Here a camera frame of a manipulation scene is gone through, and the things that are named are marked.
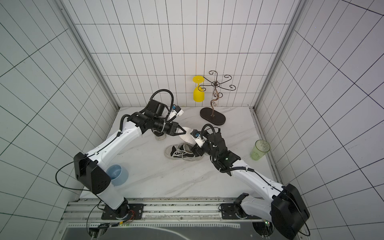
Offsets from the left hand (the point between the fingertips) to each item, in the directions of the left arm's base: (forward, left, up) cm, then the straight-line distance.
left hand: (182, 135), depth 73 cm
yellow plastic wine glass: (+35, -9, -1) cm, 36 cm away
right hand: (+4, -6, -5) cm, 9 cm away
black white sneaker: (+14, +17, -20) cm, 30 cm away
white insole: (-1, -2, -1) cm, 3 cm away
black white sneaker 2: (0, +1, -16) cm, 16 cm away
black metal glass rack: (+36, -16, -24) cm, 46 cm away
